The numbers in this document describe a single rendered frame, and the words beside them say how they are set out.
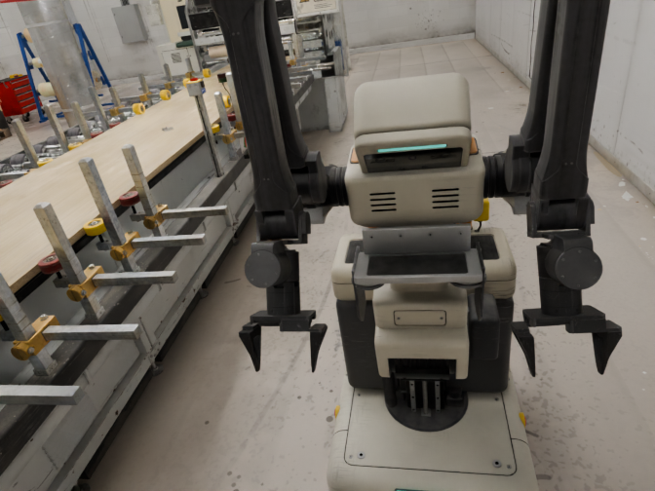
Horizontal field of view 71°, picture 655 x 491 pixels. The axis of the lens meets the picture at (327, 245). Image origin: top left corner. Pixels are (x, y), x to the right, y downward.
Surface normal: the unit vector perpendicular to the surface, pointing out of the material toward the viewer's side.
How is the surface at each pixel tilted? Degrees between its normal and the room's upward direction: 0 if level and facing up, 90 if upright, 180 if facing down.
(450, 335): 8
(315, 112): 90
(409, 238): 90
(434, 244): 90
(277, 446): 0
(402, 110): 43
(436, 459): 0
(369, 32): 90
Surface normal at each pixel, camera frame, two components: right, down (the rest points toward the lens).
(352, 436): -0.14, -0.86
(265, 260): -0.22, 0.01
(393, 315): -0.14, 0.63
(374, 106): -0.21, -0.29
